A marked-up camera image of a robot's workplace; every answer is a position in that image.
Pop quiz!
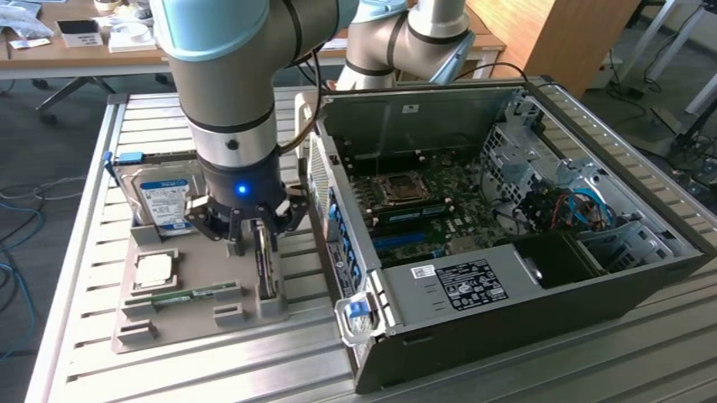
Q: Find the blue expansion slot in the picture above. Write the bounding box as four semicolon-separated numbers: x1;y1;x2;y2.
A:
372;232;427;249

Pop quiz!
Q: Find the blue wire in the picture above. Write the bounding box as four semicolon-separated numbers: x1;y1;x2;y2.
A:
564;188;617;232

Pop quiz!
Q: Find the white floor cable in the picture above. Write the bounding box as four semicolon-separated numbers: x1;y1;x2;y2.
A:
0;174;88;202

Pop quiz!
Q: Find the graphics card with metal bracket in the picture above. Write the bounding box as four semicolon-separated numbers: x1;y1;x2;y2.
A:
248;217;280;301

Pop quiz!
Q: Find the hard disk in blue caddy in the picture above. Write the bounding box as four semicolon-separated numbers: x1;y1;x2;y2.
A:
102;150;209;238

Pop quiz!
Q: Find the wooden desk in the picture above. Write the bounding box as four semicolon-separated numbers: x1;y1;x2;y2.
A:
0;0;508;81

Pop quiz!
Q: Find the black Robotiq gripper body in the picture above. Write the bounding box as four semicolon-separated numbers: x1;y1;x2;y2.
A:
199;149;289;212

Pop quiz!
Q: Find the grey parts rack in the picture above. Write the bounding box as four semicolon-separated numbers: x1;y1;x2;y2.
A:
109;209;291;355

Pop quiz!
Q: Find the blue case latch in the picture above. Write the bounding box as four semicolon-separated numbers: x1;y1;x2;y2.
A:
344;293;374;322

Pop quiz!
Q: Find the green motherboard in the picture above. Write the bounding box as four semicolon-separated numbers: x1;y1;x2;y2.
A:
344;149;511;268

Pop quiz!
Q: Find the clear plastic bag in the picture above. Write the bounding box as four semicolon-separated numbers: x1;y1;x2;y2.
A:
0;2;54;39

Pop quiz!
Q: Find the white box with tape roll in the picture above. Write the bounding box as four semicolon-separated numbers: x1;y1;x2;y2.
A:
108;23;157;54

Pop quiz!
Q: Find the green RAM stick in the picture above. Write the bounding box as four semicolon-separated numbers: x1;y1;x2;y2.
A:
123;283;237;306

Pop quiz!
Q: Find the silver CPU chip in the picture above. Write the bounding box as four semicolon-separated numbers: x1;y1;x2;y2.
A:
133;254;175;289

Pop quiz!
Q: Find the black cable behind case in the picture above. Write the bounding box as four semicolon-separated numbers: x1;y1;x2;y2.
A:
472;61;531;85

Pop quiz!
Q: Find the CPU socket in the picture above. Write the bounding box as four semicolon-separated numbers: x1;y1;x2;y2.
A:
379;173;432;207

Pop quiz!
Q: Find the white box with black top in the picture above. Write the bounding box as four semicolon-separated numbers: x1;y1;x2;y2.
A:
57;19;105;49

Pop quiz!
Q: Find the open black PC case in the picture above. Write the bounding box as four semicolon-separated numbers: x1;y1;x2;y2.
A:
295;75;710;395

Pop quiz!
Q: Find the silver disk bay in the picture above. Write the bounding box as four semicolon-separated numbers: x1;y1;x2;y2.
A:
575;220;677;274

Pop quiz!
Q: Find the grey power supply unit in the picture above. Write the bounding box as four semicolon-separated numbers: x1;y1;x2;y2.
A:
379;245;547;327

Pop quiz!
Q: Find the blue floor cable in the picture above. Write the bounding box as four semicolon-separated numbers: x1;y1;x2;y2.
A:
0;201;44;362

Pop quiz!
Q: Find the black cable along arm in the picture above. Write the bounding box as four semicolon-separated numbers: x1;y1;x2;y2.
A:
277;0;340;154

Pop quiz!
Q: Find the perforated metal drive cage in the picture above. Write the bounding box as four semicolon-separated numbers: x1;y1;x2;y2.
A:
479;121;609;202

